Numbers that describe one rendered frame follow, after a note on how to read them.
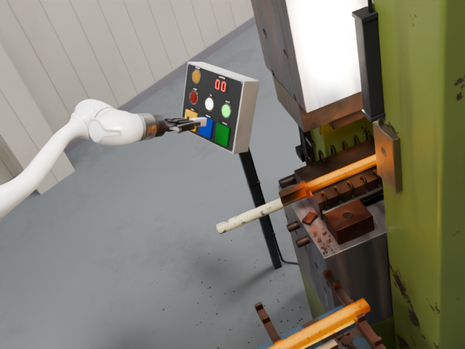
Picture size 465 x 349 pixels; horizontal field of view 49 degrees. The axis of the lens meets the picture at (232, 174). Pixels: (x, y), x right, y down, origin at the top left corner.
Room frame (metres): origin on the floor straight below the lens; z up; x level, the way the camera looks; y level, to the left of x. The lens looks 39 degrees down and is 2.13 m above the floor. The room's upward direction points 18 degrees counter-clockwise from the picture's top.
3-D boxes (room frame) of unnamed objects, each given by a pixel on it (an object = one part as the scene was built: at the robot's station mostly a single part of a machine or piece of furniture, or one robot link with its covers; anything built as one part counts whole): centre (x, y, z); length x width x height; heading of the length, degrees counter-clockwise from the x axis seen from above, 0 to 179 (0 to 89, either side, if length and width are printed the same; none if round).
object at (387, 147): (0.93, -0.38, 1.27); 0.09 x 0.02 x 0.17; 6
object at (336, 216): (1.06, -0.29, 0.95); 0.12 x 0.09 x 0.07; 96
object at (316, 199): (1.25, -0.42, 0.96); 0.42 x 0.20 x 0.09; 96
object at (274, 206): (1.57, -0.09, 0.62); 0.44 x 0.05 x 0.05; 96
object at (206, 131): (1.71, 0.04, 1.01); 0.07 x 0.05 x 0.07; 31
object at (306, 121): (1.25, -0.42, 1.32); 0.42 x 0.20 x 0.10; 96
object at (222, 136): (1.63, -0.01, 1.01); 0.07 x 0.05 x 0.07; 31
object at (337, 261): (1.20, -0.44, 0.69); 0.56 x 0.38 x 0.45; 96
